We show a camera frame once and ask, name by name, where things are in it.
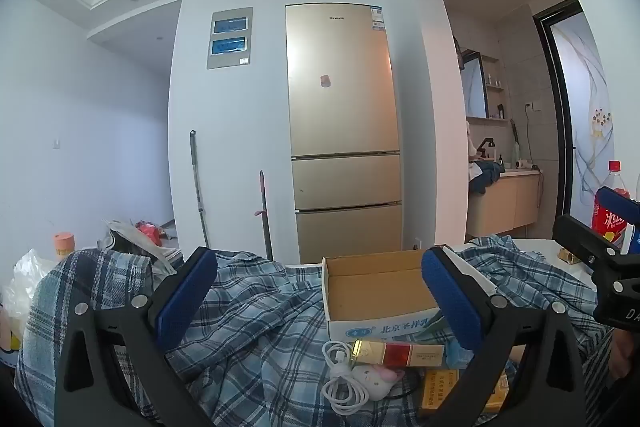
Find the pink fridge magnet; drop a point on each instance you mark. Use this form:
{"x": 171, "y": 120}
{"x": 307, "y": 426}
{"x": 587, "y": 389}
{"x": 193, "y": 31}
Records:
{"x": 325, "y": 81}

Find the floral glass door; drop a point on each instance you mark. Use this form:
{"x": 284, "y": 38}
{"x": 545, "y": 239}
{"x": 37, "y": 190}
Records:
{"x": 585, "y": 117}

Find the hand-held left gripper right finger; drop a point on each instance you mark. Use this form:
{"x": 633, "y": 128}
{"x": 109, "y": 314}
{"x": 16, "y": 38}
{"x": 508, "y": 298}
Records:
{"x": 450, "y": 302}

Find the small gold box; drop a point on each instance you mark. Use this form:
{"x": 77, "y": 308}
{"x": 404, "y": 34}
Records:
{"x": 569, "y": 255}

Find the wall outlet with plug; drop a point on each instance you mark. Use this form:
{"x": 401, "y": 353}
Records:
{"x": 532, "y": 106}

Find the orange capped bottle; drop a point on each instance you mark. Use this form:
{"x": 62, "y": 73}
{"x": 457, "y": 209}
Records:
{"x": 64, "y": 246}

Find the person's right hand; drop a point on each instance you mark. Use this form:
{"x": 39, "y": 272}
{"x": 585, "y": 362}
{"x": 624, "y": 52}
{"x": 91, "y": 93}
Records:
{"x": 625, "y": 352}

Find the beige vanity cabinet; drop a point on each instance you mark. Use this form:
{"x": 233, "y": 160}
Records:
{"x": 505, "y": 207}

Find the red and gold carton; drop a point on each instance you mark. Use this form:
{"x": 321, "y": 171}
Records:
{"x": 400, "y": 353}

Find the bathroom mirror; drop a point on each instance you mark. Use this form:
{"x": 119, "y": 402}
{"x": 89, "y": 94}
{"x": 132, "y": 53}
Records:
{"x": 475, "y": 84}

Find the pile of plastic bags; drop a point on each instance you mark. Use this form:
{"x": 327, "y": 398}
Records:
{"x": 140, "y": 237}

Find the white plastic bag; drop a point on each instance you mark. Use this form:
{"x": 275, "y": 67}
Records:
{"x": 27, "y": 277}

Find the cardboard box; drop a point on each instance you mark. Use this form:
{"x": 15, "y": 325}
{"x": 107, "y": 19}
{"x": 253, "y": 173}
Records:
{"x": 370, "y": 287}

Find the pink plush toy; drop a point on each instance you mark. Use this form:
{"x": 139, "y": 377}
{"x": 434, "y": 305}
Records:
{"x": 377, "y": 382}

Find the white hair dryer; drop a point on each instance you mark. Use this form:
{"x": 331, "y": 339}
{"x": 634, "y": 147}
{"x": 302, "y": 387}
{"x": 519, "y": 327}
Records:
{"x": 525, "y": 164}

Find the dark broom with pink grip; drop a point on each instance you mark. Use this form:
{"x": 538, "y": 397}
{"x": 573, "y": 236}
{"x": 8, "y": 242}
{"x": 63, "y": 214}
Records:
{"x": 264, "y": 217}

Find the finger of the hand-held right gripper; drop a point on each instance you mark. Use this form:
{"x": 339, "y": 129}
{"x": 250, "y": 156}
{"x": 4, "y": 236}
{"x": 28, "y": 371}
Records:
{"x": 620, "y": 207}
{"x": 582, "y": 239}

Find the gold refrigerator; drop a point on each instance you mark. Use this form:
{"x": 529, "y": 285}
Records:
{"x": 345, "y": 132}

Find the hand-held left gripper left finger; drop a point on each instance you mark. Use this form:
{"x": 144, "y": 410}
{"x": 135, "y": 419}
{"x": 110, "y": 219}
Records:
{"x": 184, "y": 294}

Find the blue plaid cloth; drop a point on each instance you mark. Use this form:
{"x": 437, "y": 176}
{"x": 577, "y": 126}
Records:
{"x": 260, "y": 322}

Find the yellow and blue carton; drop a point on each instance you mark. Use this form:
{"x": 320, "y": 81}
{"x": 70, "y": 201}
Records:
{"x": 442, "y": 389}

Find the red cola bottle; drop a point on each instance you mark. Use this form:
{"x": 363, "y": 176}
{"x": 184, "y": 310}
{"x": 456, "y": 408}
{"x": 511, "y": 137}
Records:
{"x": 607, "y": 217}

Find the grey wall panel box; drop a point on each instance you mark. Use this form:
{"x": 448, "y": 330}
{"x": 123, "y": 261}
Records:
{"x": 230, "y": 37}

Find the blue clothes heap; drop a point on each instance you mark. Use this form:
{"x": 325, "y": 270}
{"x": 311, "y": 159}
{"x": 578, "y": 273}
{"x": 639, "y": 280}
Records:
{"x": 487, "y": 174}

